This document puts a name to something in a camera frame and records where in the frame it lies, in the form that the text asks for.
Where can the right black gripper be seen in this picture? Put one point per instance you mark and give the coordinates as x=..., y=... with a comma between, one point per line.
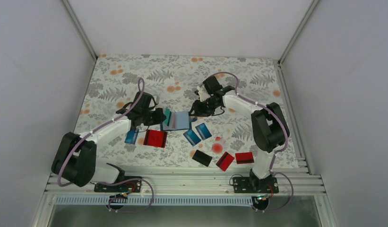
x=199, y=111

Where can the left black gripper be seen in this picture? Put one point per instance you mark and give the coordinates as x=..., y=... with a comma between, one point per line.
x=159, y=119

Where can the teal card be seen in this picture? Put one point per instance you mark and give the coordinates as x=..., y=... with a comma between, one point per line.
x=168, y=114

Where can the dark blue card holder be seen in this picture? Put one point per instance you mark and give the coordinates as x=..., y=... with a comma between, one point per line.
x=180, y=121

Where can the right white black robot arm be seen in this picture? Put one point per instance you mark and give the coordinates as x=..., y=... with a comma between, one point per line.
x=269, y=128

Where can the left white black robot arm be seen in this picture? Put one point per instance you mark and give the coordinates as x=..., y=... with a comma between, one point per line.
x=75, y=161

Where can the blue card centre right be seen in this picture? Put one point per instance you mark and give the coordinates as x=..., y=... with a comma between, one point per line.
x=203, y=131

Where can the blue card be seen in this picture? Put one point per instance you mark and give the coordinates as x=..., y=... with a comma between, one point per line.
x=203, y=131
x=192, y=137
x=131, y=136

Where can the red card upper stack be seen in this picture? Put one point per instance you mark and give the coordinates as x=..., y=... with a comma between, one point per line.
x=148, y=140

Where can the red card overlapping stack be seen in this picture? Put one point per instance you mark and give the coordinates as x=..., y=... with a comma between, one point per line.
x=160, y=138

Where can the blue card far left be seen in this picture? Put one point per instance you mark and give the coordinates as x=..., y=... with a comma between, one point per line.
x=131, y=136

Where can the white card red circle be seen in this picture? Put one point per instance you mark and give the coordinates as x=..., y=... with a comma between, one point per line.
x=218, y=145

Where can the black card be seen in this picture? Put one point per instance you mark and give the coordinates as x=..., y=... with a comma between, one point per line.
x=202, y=158

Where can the red card tilted right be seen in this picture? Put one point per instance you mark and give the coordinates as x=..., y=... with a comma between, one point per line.
x=225, y=161

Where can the red card far right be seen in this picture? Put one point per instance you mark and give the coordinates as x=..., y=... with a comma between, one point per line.
x=244, y=158

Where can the floral patterned table mat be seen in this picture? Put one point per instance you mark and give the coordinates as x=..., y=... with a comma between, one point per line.
x=174, y=79

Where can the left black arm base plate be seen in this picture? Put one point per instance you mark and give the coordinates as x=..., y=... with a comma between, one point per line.
x=133, y=185

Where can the aluminium front rail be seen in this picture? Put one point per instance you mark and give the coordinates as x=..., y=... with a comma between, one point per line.
x=175, y=183

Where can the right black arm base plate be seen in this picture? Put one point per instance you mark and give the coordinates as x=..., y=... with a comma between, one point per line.
x=246, y=185

